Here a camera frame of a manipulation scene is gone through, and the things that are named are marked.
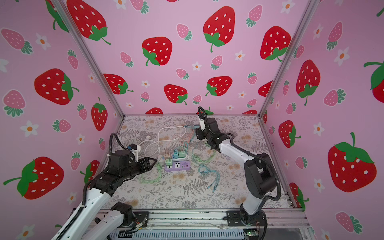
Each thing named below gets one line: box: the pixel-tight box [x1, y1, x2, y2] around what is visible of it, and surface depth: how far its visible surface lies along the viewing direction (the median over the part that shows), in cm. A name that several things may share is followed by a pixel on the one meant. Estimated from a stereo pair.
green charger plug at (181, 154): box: [178, 150, 186, 158], surface depth 93 cm
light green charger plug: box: [165, 158, 173, 167], surface depth 90 cm
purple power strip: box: [164, 160, 192, 172], surface depth 92 cm
